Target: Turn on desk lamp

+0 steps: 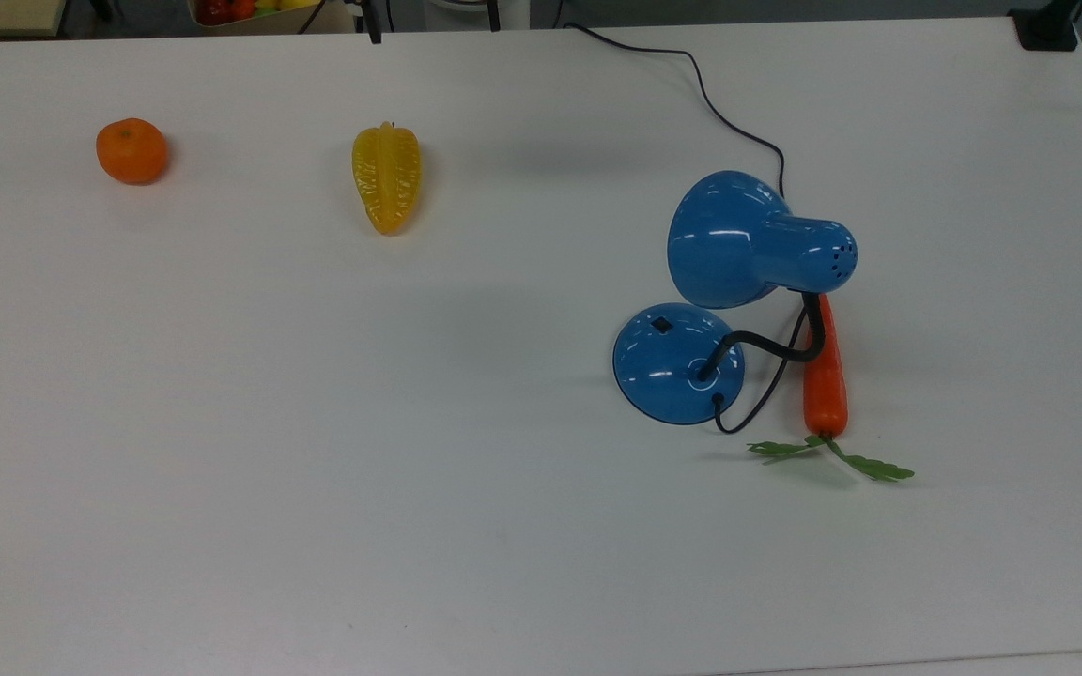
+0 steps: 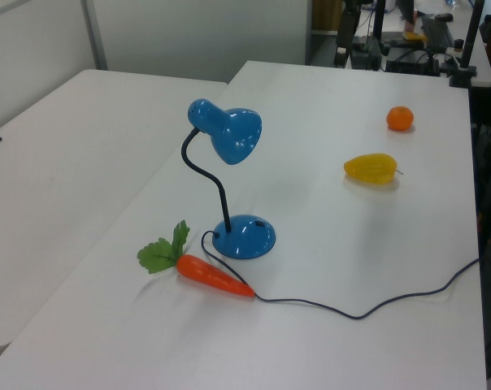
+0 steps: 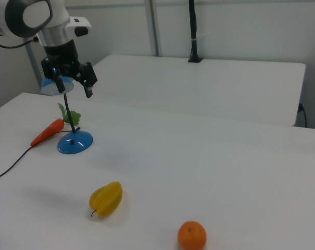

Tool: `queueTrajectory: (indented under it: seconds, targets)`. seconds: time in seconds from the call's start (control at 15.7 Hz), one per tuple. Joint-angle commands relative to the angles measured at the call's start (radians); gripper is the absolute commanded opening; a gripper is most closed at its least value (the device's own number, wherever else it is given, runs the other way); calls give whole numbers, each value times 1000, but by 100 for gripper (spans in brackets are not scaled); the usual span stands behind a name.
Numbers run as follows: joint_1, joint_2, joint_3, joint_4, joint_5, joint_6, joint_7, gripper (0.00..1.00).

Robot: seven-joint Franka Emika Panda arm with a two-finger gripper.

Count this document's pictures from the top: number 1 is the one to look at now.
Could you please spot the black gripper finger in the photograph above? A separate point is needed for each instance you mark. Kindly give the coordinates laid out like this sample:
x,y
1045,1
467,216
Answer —
x,y
371,23
494,14

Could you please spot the blue desk lamp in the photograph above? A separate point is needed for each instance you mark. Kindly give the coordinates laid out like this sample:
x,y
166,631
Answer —
x,y
677,366

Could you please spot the basket of toy fruit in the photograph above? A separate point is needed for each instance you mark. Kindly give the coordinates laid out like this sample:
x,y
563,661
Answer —
x,y
231,11

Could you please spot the yellow toy starfruit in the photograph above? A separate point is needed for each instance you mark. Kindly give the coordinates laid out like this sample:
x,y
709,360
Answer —
x,y
386,178

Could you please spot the orange toy tangerine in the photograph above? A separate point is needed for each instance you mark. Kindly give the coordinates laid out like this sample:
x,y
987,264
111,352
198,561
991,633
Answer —
x,y
131,150

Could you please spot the orange toy carrot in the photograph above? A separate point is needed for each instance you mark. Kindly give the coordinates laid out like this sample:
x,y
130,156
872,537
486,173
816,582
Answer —
x,y
825,376

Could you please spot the black stand base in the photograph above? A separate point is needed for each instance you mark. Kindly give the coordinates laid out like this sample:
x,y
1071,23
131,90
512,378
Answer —
x,y
1043,28

